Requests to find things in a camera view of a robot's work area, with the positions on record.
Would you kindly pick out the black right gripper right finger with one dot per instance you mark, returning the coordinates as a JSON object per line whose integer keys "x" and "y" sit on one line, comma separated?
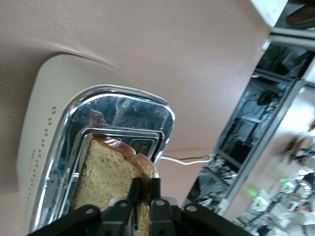
{"x": 161, "y": 216}

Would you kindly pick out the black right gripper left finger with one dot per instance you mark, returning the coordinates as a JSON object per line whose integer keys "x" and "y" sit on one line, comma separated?
{"x": 118, "y": 216}

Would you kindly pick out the brown bread slice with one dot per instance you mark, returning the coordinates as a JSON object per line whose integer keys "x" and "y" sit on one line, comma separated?
{"x": 110, "y": 167}

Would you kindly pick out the beige chrome two-slot toaster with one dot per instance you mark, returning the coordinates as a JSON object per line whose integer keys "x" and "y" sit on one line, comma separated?
{"x": 49, "y": 81}

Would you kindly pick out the white cardboard box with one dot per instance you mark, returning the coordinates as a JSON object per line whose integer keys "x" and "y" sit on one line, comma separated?
{"x": 268, "y": 9}

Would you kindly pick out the long aluminium frame post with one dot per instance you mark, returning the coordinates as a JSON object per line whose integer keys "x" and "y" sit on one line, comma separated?
{"x": 261, "y": 147}

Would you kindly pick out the aluminium frame crossbar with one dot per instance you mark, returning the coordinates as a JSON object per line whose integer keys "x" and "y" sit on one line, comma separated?
{"x": 290, "y": 37}

